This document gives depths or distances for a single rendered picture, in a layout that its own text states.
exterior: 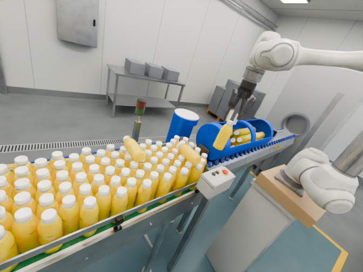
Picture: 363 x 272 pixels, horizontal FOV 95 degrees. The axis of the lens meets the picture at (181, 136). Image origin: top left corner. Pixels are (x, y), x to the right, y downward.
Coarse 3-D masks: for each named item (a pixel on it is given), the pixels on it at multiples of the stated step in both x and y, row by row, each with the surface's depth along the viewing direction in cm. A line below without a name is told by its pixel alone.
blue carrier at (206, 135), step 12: (240, 120) 152; (252, 120) 178; (264, 120) 173; (204, 132) 128; (216, 132) 120; (252, 132) 142; (264, 132) 178; (204, 144) 129; (228, 144) 118; (252, 144) 145; (216, 156) 122
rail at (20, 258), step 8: (192, 184) 97; (176, 192) 90; (152, 200) 80; (160, 200) 84; (136, 208) 74; (112, 216) 67; (96, 224) 63; (104, 224) 66; (80, 232) 60; (88, 232) 63; (56, 240) 55; (64, 240) 57; (40, 248) 52; (48, 248) 55; (16, 256) 49; (24, 256) 50; (32, 256) 52; (0, 264) 47; (8, 264) 48
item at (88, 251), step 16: (192, 192) 103; (160, 208) 87; (176, 208) 96; (128, 224) 75; (144, 224) 82; (160, 224) 94; (96, 240) 66; (112, 240) 72; (128, 240) 81; (160, 240) 111; (48, 256) 57; (64, 256) 59; (80, 256) 64; (96, 256) 71
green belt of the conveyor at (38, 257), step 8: (184, 192) 101; (168, 200) 92; (152, 208) 85; (128, 216) 78; (112, 224) 73; (96, 232) 68; (72, 240) 63; (80, 240) 64; (64, 248) 61; (40, 256) 57; (24, 264) 54
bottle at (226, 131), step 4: (228, 124) 93; (224, 128) 93; (228, 128) 92; (232, 128) 93; (220, 132) 95; (224, 132) 93; (228, 132) 92; (220, 136) 94; (224, 136) 94; (228, 136) 94; (216, 140) 97; (220, 140) 95; (224, 140) 94; (216, 144) 97; (220, 144) 96; (224, 144) 96; (216, 148) 97; (220, 148) 97
